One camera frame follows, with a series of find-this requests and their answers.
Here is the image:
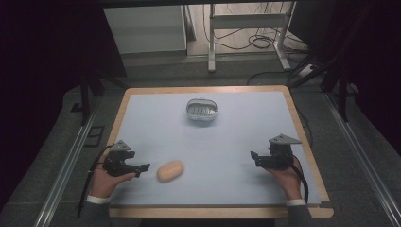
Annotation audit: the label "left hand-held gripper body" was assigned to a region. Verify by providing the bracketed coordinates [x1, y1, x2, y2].
[102, 139, 136, 178]

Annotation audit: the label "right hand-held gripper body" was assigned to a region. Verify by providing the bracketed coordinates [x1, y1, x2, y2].
[255, 133, 303, 171]

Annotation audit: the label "tan potato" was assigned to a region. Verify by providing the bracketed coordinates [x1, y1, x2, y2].
[156, 159, 185, 184]

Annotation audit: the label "person's left hand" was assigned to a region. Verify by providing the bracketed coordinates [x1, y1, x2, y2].
[90, 160, 137, 200]

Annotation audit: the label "person's right hand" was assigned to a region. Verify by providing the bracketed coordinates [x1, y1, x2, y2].
[265, 157, 304, 201]

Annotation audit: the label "pale blue table mat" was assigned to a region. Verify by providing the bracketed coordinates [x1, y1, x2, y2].
[110, 91, 322, 207]

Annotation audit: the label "black metal stand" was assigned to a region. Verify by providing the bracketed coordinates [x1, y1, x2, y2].
[320, 56, 353, 123]
[77, 70, 107, 127]

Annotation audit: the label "white power strip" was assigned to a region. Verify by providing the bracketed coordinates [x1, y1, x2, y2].
[297, 63, 315, 79]

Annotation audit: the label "white cabinet panel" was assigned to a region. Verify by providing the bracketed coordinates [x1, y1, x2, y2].
[103, 4, 187, 55]

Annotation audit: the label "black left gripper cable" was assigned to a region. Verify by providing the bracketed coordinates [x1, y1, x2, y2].
[76, 144, 114, 219]

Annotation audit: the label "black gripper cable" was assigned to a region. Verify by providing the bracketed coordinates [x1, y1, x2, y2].
[289, 154, 310, 204]
[76, 144, 114, 219]

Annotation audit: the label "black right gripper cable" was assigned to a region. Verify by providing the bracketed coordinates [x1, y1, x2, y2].
[289, 154, 310, 204]

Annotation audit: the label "aluminium floor rail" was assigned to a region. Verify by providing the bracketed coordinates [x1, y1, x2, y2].
[32, 94, 103, 227]
[323, 93, 401, 227]

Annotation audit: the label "black floor cables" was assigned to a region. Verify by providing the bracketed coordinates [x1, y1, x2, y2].
[202, 3, 308, 53]

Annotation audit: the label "white metal desk frame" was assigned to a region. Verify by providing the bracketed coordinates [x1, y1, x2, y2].
[207, 1, 297, 74]

